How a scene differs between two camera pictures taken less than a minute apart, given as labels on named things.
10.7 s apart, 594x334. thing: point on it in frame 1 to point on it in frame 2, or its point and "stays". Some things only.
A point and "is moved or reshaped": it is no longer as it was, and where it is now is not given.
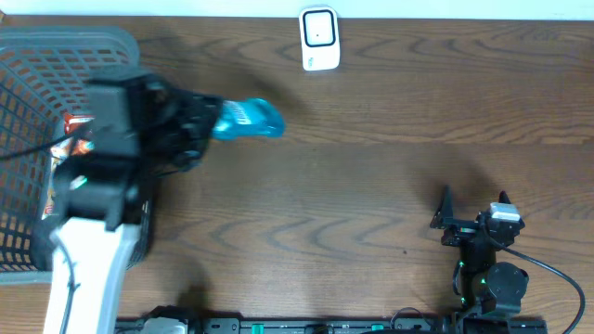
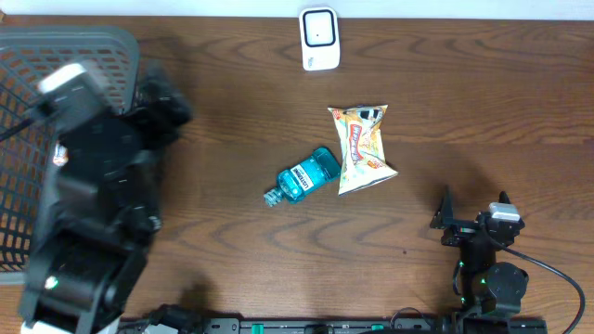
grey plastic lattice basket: x=45 y=72 stays
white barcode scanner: x=319 y=38 stays
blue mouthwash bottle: x=248 y=118 to x=294 y=183
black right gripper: x=460 y=230 stays
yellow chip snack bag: x=50 y=199 is moved or reshaped
